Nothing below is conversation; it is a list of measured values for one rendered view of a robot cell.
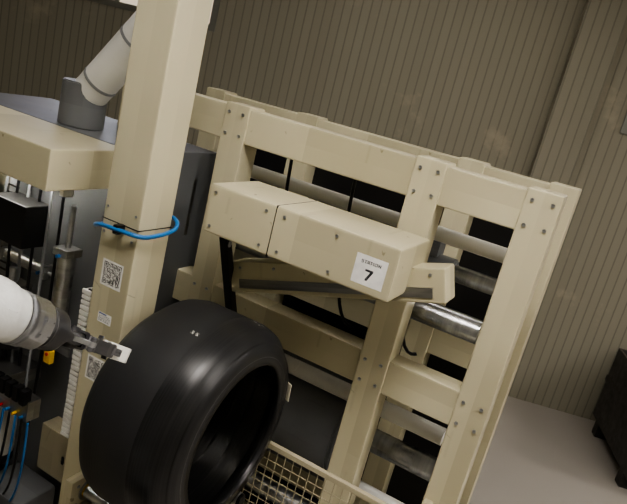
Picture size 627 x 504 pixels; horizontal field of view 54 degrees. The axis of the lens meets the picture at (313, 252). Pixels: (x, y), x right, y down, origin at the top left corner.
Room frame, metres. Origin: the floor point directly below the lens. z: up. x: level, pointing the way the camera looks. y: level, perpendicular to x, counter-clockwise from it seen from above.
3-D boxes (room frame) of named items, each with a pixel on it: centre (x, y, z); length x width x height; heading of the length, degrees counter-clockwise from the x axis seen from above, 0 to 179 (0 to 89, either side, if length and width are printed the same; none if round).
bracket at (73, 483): (1.62, 0.41, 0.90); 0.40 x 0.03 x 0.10; 156
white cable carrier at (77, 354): (1.64, 0.58, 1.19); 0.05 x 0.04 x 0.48; 156
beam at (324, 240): (1.77, 0.01, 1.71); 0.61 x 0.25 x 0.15; 66
